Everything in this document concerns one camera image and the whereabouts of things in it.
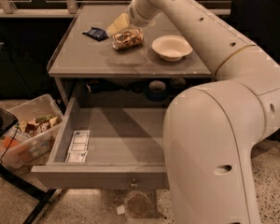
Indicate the blue snack packet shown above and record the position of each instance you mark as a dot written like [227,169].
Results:
[97,34]

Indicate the black office chair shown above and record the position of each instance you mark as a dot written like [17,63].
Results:
[264,16]

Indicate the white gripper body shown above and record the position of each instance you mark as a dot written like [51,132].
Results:
[136,15]

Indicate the round metal drawer knob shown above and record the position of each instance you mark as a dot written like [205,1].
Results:
[134,183]

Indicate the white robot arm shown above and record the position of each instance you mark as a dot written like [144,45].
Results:
[209,130]

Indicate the grey cabinet with shelf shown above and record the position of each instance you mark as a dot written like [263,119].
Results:
[79,56]

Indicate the dark tape roll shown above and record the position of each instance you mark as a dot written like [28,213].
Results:
[177,85]

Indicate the open grey top drawer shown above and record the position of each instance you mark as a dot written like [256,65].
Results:
[125,142]

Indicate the blue tape roll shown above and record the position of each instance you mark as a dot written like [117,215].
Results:
[156,91]

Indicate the clear plastic storage bin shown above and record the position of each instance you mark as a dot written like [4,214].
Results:
[17,148]

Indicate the white bowl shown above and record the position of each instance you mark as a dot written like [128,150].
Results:
[171,48]

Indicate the round glass jar on floor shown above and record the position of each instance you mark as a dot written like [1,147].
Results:
[137,204]

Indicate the snack items in bin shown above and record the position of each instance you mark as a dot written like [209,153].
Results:
[38,125]

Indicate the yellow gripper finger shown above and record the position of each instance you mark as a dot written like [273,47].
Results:
[121,23]

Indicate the white sachet packets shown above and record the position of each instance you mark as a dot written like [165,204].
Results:
[78,148]

